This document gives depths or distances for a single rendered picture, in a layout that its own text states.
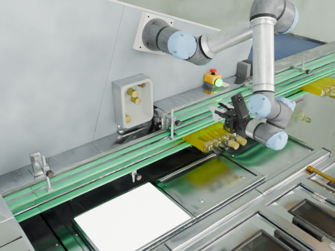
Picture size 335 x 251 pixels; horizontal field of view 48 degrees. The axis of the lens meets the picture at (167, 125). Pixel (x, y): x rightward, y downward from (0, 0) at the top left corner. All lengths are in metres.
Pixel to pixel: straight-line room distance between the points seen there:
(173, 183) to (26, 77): 0.83
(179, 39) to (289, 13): 0.45
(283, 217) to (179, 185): 0.49
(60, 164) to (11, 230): 0.58
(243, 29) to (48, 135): 0.96
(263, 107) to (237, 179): 0.68
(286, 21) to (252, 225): 0.86
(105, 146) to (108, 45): 0.47
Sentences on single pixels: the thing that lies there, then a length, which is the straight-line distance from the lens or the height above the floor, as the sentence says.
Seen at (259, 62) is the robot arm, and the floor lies 1.41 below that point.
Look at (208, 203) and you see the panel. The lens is 1.75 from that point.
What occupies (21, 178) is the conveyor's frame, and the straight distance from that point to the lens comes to 1.70.
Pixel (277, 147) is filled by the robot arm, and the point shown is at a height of 1.53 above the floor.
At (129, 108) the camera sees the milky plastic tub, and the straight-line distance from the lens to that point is 1.88.
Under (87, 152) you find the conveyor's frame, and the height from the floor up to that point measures 0.83.
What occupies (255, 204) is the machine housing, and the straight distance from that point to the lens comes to 1.82.
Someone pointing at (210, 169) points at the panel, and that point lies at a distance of 1.96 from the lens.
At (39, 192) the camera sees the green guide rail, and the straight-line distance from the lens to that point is 1.63.
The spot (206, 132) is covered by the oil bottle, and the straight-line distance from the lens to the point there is 1.97.
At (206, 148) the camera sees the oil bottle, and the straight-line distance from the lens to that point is 1.88.
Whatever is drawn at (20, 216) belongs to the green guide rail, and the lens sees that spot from 1.65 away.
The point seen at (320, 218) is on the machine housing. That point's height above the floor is 1.63.
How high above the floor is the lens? 2.20
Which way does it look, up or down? 43 degrees down
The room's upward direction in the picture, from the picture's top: 122 degrees clockwise
